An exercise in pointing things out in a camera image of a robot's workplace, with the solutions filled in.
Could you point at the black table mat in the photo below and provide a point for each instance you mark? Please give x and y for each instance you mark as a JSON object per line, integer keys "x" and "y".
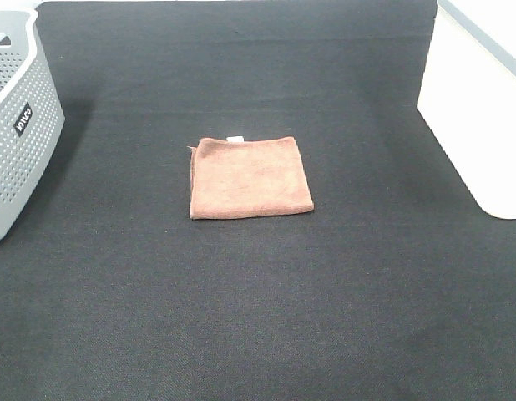
{"x": 396, "y": 287}

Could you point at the grey perforated laundry basket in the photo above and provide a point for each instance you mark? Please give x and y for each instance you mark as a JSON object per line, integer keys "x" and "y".
{"x": 31, "y": 116}

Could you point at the folded brown towel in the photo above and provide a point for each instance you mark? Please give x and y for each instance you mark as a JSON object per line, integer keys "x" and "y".
{"x": 234, "y": 180}

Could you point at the white box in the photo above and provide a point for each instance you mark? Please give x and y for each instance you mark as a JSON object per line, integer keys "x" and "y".
{"x": 468, "y": 97}

